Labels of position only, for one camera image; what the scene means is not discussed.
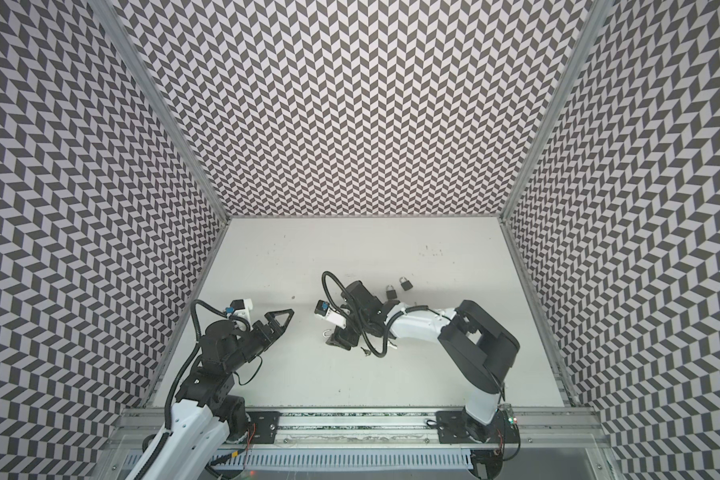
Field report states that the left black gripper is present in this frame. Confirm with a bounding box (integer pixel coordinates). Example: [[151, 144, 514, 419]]
[[224, 310, 295, 374]]

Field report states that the black padlock top with keys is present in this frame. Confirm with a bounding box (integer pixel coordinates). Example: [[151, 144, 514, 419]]
[[400, 277, 413, 291]]

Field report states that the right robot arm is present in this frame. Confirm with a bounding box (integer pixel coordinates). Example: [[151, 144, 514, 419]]
[[314, 281, 520, 445]]

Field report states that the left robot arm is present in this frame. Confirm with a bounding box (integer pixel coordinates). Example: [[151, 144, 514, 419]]
[[128, 309, 294, 479]]

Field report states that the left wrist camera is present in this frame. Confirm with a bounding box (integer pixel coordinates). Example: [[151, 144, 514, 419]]
[[225, 298, 253, 330]]

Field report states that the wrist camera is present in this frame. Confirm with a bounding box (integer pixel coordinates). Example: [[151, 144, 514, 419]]
[[225, 298, 253, 330], [314, 300, 346, 328]]

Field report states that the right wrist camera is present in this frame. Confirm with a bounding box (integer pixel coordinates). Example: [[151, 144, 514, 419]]
[[314, 300, 346, 328]]

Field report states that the right black corrugated cable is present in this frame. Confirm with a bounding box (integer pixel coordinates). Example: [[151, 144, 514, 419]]
[[320, 270, 445, 359]]

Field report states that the black corrugated cable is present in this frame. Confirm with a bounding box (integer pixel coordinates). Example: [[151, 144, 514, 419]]
[[320, 270, 445, 359], [163, 298, 253, 430]]

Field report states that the left black corrugated cable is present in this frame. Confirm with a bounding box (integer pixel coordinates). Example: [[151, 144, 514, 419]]
[[163, 298, 253, 430]]

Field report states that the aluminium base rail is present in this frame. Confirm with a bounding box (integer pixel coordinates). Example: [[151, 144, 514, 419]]
[[104, 407, 613, 478]]

